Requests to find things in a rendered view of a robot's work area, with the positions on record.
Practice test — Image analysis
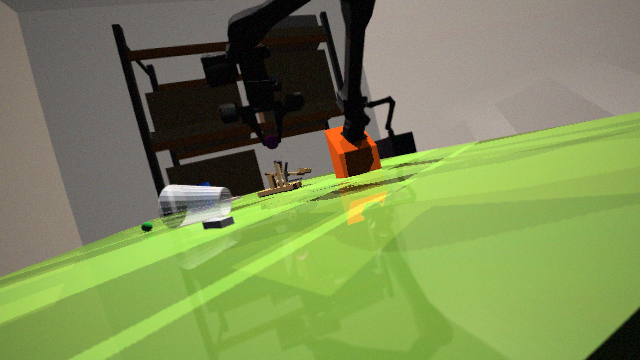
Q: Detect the dark green ball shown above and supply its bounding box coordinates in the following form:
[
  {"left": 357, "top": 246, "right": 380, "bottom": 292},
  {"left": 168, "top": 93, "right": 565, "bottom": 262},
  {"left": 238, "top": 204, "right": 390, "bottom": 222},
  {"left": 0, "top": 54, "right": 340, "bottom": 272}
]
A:
[{"left": 141, "top": 222, "right": 153, "bottom": 232}]

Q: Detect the purple ball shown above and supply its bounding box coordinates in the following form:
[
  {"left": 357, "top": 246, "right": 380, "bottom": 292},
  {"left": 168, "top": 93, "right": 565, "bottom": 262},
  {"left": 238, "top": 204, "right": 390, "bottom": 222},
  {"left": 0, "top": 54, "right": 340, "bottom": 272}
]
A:
[{"left": 265, "top": 135, "right": 279, "bottom": 149}]

